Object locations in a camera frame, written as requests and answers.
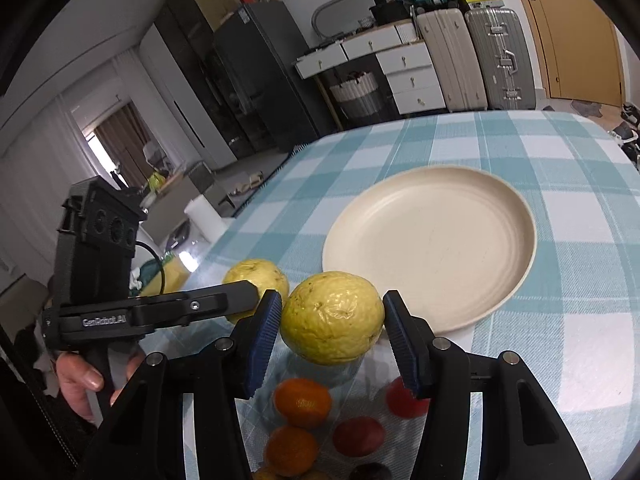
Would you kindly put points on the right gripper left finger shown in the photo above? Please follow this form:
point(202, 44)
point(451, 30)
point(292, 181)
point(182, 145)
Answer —
point(254, 338)

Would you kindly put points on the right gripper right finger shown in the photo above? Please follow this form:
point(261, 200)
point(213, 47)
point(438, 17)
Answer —
point(408, 338)

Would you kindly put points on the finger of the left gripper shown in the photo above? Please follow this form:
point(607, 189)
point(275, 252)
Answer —
point(232, 300)

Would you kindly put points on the yellow guava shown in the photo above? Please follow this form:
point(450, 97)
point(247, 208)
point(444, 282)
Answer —
point(332, 318)
point(264, 275)

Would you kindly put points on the red tomato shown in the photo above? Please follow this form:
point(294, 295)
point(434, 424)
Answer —
point(402, 403)
point(358, 436)

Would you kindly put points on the orange tangerine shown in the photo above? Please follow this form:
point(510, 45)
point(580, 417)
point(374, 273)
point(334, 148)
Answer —
point(302, 403)
point(291, 451)

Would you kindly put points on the dark plum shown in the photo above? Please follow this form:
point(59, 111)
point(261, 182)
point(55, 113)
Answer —
point(370, 471)

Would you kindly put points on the person's left hand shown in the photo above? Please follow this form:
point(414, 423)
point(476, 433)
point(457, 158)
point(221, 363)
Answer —
point(76, 378)

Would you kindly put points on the white paper towel roll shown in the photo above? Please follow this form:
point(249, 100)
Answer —
point(206, 219)

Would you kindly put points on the cream round plate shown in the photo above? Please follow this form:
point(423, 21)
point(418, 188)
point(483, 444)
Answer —
point(456, 242)

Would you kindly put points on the teal checked tablecloth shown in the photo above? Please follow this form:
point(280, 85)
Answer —
point(575, 320)

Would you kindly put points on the woven laundry basket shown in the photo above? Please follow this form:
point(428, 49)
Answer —
point(358, 96)

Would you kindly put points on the black refrigerator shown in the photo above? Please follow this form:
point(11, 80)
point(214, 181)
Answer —
point(259, 45)

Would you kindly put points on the beige hard suitcase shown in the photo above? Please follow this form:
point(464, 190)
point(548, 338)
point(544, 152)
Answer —
point(454, 58)

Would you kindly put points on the white drawer desk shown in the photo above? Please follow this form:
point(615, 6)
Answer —
point(403, 58)

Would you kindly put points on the dark glass cabinet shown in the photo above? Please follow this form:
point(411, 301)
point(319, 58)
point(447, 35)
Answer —
point(190, 42)

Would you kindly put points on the silver aluminium suitcase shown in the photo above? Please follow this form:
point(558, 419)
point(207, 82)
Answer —
point(503, 56)

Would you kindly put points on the wooden door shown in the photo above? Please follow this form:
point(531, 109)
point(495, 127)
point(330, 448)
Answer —
point(577, 50)

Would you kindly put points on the oval grey mirror frame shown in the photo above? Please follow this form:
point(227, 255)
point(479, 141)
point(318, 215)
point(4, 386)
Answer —
point(339, 17)

